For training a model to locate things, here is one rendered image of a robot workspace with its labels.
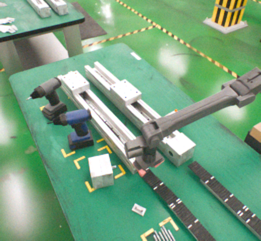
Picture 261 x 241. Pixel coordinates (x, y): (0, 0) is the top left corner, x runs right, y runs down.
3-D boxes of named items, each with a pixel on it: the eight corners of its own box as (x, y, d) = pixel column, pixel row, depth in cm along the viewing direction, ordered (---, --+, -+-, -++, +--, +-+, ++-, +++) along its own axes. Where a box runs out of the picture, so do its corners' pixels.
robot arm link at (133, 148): (160, 138, 89) (151, 121, 95) (129, 146, 86) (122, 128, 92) (158, 158, 97) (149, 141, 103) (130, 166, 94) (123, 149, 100)
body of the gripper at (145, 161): (134, 161, 104) (134, 150, 99) (153, 149, 109) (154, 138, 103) (144, 171, 100) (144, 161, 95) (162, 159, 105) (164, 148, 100)
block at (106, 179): (119, 183, 110) (118, 171, 103) (93, 189, 108) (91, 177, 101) (114, 164, 117) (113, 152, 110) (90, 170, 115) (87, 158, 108)
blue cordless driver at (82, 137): (96, 145, 125) (92, 114, 110) (56, 155, 121) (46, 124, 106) (93, 134, 131) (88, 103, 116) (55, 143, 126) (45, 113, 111)
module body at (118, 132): (150, 163, 117) (150, 152, 111) (132, 174, 113) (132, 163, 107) (74, 81, 165) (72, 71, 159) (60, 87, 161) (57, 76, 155)
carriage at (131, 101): (141, 102, 140) (141, 93, 136) (125, 110, 136) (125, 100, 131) (125, 88, 150) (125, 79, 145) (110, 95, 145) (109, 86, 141)
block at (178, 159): (196, 154, 121) (199, 142, 114) (177, 167, 116) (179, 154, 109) (182, 142, 126) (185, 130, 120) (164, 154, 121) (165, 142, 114)
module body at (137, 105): (179, 145, 125) (181, 134, 119) (164, 154, 121) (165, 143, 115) (98, 72, 173) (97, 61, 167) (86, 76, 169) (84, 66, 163)
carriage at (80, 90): (90, 92, 147) (89, 83, 143) (74, 99, 143) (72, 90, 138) (78, 79, 157) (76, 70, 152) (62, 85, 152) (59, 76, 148)
